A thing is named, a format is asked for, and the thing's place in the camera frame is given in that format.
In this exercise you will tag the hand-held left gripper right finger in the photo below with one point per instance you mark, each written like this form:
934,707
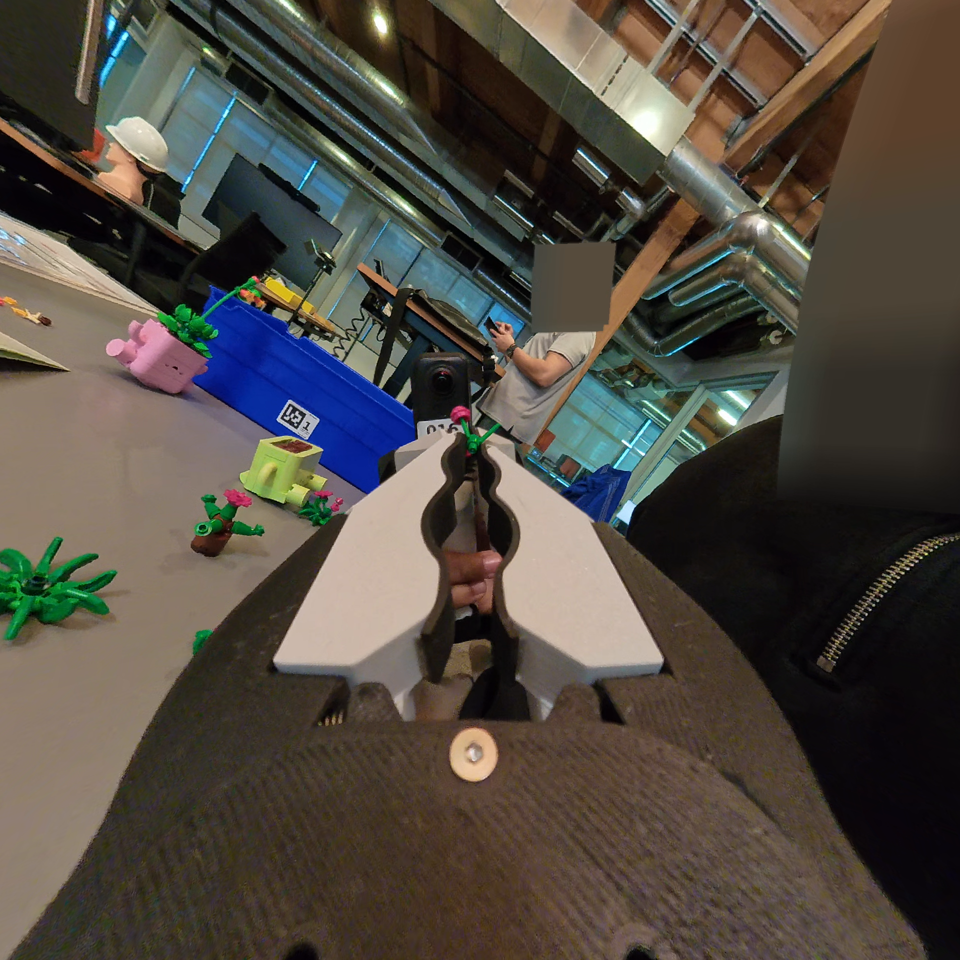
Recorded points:
585,600

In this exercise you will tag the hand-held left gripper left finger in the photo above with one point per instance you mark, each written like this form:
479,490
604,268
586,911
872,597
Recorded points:
360,592

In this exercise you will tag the green three-pronged toy stem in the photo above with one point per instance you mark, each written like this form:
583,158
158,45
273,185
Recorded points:
472,445

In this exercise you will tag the person's right hand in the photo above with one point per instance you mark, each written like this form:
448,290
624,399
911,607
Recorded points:
472,574

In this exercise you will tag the black bag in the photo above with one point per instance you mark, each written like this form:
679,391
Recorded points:
450,315

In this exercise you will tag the green toy plant pink flowers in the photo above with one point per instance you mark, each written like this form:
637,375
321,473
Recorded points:
319,510
201,643

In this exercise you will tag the blue plastic bin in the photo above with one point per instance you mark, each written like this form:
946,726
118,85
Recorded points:
352,420

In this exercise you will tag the standing desk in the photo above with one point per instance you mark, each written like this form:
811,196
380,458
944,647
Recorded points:
375,277

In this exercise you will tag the lime green toy pot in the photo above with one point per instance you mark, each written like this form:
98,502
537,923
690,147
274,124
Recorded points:
274,469

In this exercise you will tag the toy cactus pink flower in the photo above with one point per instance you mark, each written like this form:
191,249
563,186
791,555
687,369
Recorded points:
210,540

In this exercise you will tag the person's black jacket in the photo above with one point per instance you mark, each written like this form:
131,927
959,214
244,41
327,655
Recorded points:
750,562

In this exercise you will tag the yellow box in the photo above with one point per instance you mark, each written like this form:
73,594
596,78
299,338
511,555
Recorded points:
274,287

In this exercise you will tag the black television screen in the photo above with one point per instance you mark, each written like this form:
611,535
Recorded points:
285,217

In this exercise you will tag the black office chair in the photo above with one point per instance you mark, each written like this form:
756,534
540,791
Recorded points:
240,255

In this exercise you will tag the wooden beam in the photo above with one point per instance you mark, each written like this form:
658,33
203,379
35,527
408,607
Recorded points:
660,247

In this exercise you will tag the pink toy pot with plant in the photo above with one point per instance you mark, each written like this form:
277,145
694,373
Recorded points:
157,360

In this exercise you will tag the green leafy toy plant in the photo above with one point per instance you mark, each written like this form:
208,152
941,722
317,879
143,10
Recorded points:
45,592

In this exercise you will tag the mannequin head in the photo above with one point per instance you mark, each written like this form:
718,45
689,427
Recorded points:
124,180

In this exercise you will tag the white hard hat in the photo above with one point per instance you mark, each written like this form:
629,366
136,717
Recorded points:
139,139

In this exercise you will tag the small brown toy piece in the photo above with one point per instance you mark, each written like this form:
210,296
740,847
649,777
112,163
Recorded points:
34,316

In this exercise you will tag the printed paper sheet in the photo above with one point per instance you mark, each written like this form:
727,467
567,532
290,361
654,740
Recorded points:
45,262

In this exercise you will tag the open instruction booklet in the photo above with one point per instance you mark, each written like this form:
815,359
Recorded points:
22,352

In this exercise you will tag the black monitor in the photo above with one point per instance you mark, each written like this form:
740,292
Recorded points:
37,60

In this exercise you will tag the camera tripod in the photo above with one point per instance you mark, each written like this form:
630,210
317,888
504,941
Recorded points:
324,259

